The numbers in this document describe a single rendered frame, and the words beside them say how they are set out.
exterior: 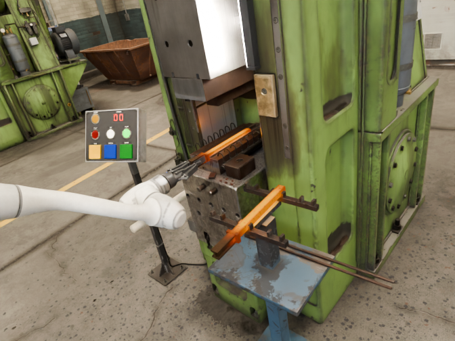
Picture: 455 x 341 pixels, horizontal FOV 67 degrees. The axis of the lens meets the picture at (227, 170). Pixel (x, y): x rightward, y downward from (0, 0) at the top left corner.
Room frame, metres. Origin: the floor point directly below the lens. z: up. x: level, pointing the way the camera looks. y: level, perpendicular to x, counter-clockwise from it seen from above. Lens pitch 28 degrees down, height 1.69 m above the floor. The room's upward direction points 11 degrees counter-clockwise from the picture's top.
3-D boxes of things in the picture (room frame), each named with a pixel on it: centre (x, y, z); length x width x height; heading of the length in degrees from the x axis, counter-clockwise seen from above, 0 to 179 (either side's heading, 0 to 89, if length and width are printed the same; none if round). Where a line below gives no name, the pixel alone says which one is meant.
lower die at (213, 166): (1.63, -0.05, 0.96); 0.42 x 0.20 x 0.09; 133
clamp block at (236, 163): (1.40, -0.06, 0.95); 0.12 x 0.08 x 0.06; 133
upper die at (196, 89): (1.63, -0.05, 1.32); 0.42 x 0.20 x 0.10; 133
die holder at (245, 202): (1.59, -0.10, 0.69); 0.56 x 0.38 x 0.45; 133
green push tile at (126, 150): (1.69, 0.50, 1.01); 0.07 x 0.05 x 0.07; 68
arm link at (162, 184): (1.27, 0.29, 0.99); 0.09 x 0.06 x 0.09; 43
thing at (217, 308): (1.45, 0.14, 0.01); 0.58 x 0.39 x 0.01; 43
